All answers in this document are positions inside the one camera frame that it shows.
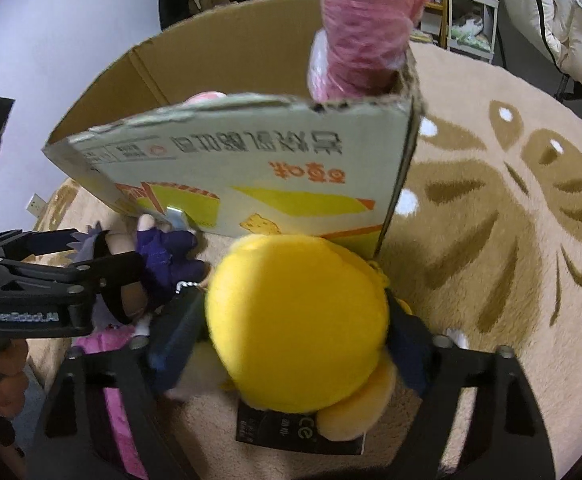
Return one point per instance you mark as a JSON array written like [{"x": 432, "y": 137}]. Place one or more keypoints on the beige patterned rug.
[{"x": 496, "y": 210}]

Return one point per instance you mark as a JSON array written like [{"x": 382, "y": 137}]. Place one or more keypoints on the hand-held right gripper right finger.
[{"x": 411, "y": 345}]

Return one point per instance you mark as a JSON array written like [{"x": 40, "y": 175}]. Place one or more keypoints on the white trolley rack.
[{"x": 471, "y": 15}]

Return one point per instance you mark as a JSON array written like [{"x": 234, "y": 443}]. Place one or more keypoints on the white puffy jacket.
[{"x": 561, "y": 15}]

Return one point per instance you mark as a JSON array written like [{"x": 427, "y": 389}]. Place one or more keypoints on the pale pink plush toy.
[{"x": 206, "y": 96}]

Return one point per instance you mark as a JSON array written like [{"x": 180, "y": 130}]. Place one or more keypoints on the yellow plush toy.
[{"x": 296, "y": 320}]

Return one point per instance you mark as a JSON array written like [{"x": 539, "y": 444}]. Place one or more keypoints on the pink plastic bag roll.
[{"x": 366, "y": 25}]

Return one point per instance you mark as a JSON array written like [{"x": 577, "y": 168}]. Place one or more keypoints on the purple plush doll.
[{"x": 163, "y": 255}]

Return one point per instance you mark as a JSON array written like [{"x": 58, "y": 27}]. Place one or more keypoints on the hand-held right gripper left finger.
[{"x": 178, "y": 340}]

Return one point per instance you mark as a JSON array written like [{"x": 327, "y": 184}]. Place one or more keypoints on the printed cardboard box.
[{"x": 251, "y": 160}]

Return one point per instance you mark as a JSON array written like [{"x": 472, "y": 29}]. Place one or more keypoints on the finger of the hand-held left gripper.
[
  {"x": 86, "y": 271},
  {"x": 46, "y": 241}
]

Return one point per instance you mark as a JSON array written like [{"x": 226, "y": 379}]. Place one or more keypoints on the person's left hand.
[{"x": 6, "y": 375}]

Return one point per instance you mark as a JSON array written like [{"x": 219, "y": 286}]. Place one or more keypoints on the white wall socket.
[{"x": 36, "y": 205}]

